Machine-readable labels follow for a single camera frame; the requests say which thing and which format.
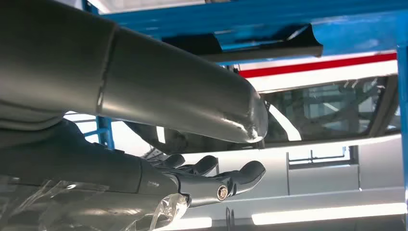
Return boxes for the blue steel shelf rack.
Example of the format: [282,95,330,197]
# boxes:
[81,0,408,211]

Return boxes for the white car with red stripe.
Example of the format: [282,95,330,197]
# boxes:
[124,51,406,231]

